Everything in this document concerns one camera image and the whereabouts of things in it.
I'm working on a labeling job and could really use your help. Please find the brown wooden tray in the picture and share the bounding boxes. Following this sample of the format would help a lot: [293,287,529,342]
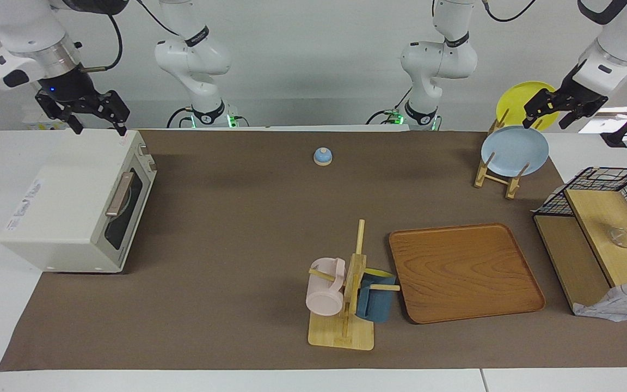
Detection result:
[389,223,546,325]

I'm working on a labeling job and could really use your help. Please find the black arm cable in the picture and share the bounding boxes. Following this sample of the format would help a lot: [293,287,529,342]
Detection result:
[482,0,538,23]
[81,0,181,73]

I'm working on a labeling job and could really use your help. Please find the black wire basket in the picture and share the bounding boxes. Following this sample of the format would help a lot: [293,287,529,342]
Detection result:
[539,167,627,251]

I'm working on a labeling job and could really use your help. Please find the light blue plate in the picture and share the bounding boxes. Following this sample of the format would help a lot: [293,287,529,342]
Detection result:
[481,126,549,177]

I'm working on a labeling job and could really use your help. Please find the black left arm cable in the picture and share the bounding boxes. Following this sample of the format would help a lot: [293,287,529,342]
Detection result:
[482,0,538,23]

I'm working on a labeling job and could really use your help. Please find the wooden mug tree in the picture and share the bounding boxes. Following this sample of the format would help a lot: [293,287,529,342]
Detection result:
[308,219,401,351]

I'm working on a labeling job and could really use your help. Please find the brown table mat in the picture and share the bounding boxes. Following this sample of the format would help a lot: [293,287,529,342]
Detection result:
[0,129,627,372]

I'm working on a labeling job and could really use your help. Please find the yellow plate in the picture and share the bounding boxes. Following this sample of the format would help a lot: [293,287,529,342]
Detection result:
[496,81,560,131]

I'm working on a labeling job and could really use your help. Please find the wooden plate rack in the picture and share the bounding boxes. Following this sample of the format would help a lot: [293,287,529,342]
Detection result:
[474,109,531,200]

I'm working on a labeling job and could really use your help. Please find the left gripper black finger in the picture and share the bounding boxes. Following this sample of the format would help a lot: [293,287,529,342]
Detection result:
[522,86,565,123]
[557,102,593,131]

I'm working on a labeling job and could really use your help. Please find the large white padded wrap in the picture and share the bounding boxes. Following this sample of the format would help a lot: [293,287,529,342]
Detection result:
[574,278,627,322]

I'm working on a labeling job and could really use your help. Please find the pink mug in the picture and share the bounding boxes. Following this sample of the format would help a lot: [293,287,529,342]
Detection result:
[306,258,347,317]

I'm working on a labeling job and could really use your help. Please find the dark blue mug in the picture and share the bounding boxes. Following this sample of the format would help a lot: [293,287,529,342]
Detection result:
[355,268,397,323]

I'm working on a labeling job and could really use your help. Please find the black base cable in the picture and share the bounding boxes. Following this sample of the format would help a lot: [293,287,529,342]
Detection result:
[366,89,413,125]
[167,107,195,129]

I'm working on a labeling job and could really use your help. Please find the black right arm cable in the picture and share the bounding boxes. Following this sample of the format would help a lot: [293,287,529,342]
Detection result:
[81,0,181,73]

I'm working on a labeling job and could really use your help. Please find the pale yellow box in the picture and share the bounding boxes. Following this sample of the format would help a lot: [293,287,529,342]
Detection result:
[23,120,70,131]

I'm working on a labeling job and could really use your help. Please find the cream white toaster oven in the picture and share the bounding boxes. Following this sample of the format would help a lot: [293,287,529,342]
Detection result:
[0,128,158,274]

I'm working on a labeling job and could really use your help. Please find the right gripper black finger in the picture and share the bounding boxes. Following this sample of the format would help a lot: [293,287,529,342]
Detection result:
[92,89,131,137]
[34,90,84,136]

